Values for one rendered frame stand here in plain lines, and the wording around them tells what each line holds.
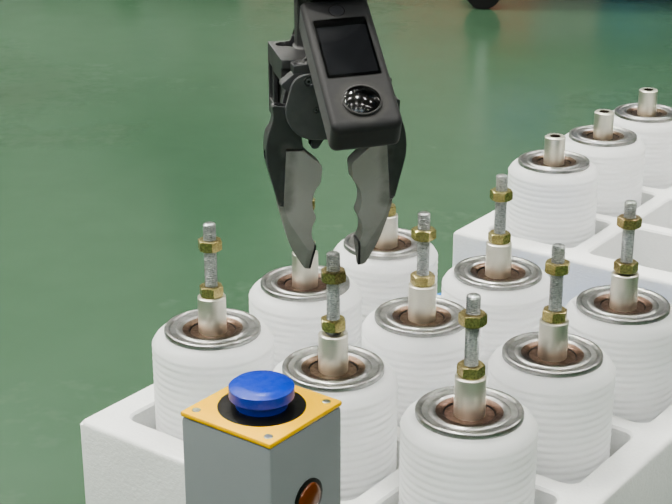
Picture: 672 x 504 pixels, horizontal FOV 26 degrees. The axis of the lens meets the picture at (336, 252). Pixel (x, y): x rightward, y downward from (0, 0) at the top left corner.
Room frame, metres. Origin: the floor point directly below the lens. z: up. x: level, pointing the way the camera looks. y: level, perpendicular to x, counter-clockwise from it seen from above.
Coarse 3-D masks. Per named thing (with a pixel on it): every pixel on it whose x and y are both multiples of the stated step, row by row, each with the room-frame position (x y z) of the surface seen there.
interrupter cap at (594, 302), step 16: (592, 288) 1.12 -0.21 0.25; (608, 288) 1.12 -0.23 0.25; (640, 288) 1.12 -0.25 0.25; (576, 304) 1.09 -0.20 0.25; (592, 304) 1.09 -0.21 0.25; (608, 304) 1.10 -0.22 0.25; (640, 304) 1.10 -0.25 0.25; (656, 304) 1.09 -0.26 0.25; (608, 320) 1.06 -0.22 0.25; (624, 320) 1.05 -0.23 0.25; (640, 320) 1.05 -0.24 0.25; (656, 320) 1.06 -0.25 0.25
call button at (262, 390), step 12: (252, 372) 0.80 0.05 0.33; (264, 372) 0.80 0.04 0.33; (276, 372) 0.80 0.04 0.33; (240, 384) 0.79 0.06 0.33; (252, 384) 0.79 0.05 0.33; (264, 384) 0.79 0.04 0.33; (276, 384) 0.79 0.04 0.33; (288, 384) 0.79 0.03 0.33; (228, 396) 0.79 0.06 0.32; (240, 396) 0.77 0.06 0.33; (252, 396) 0.77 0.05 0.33; (264, 396) 0.77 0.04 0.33; (276, 396) 0.77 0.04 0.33; (288, 396) 0.78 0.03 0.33; (240, 408) 0.78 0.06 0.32; (252, 408) 0.77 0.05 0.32; (264, 408) 0.77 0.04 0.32; (276, 408) 0.77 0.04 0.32
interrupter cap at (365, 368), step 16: (304, 352) 1.00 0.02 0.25; (352, 352) 1.00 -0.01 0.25; (368, 352) 0.99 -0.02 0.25; (288, 368) 0.97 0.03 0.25; (304, 368) 0.97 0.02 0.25; (352, 368) 0.97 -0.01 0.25; (368, 368) 0.97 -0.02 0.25; (304, 384) 0.94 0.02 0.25; (320, 384) 0.94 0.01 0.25; (336, 384) 0.94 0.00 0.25; (352, 384) 0.94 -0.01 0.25; (368, 384) 0.94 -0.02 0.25
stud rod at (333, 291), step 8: (328, 256) 0.97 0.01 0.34; (336, 256) 0.97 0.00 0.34; (328, 264) 0.97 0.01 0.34; (336, 264) 0.97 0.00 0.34; (328, 288) 0.97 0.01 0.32; (336, 288) 0.97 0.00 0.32; (328, 296) 0.97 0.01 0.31; (336, 296) 0.97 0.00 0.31; (328, 304) 0.97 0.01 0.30; (336, 304) 0.97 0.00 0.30; (328, 312) 0.97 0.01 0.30; (336, 312) 0.97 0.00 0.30; (336, 320) 0.97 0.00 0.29
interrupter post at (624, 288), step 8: (616, 272) 1.09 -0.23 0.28; (616, 280) 1.08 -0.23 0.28; (624, 280) 1.08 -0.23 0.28; (632, 280) 1.08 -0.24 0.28; (616, 288) 1.08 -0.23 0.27; (624, 288) 1.08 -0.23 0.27; (632, 288) 1.08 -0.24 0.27; (616, 296) 1.08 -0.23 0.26; (624, 296) 1.08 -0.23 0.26; (632, 296) 1.08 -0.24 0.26; (616, 304) 1.08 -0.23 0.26; (624, 304) 1.08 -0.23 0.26; (632, 304) 1.08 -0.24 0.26
